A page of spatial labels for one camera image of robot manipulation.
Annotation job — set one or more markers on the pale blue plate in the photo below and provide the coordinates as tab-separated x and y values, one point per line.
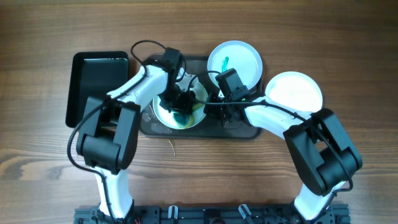
240	56

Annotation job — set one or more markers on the white plate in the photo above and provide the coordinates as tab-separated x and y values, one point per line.
295	90
165	117

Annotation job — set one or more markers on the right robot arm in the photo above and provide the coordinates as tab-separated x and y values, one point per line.
323	154

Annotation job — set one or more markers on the dark serving tray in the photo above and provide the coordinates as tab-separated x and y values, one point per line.
209	127

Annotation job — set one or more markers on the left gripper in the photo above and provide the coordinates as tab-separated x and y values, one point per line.
182	106

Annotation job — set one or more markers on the white plate front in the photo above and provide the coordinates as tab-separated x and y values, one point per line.
165	117

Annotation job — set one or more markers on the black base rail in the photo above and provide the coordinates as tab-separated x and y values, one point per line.
276	213

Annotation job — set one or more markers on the black water basin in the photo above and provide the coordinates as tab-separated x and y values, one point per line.
94	74

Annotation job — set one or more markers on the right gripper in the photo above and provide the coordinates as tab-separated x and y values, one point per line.
209	107

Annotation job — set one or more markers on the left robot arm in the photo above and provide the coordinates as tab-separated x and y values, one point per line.
107	134

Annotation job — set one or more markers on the green yellow sponge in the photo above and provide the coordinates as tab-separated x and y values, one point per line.
184	121

